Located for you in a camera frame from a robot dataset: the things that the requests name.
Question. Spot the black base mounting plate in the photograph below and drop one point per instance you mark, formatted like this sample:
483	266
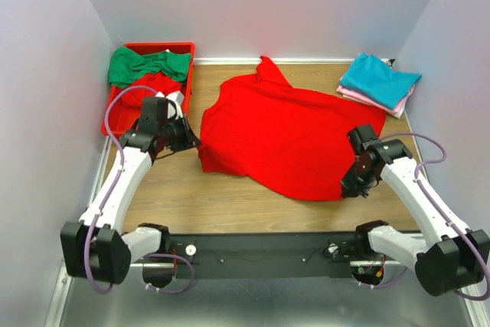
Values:
271	255

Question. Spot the folded teal t shirt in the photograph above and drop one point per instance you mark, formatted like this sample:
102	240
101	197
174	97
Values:
373	78

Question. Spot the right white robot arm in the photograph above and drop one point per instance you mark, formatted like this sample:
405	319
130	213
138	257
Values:
450	256

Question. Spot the folded pink t shirt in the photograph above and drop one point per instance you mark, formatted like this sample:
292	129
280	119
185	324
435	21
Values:
361	98

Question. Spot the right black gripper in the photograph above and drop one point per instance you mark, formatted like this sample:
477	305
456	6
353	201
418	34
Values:
353	186

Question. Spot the red t shirt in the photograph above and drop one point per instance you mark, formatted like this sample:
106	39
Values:
149	85
291	140

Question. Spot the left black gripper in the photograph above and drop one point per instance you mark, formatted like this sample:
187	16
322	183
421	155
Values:
190	137

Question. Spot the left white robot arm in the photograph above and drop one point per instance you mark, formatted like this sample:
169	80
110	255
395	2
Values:
95	247

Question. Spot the green t shirt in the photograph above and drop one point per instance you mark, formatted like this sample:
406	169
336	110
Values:
126	66

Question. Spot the aluminium frame rail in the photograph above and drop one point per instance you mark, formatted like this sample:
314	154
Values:
176	193

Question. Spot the folded white t shirt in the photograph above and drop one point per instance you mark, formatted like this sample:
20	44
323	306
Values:
398	111

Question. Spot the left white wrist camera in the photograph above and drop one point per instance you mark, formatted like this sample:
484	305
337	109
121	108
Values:
175	99

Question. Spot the red plastic bin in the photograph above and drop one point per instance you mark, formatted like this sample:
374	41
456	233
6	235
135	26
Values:
122	117

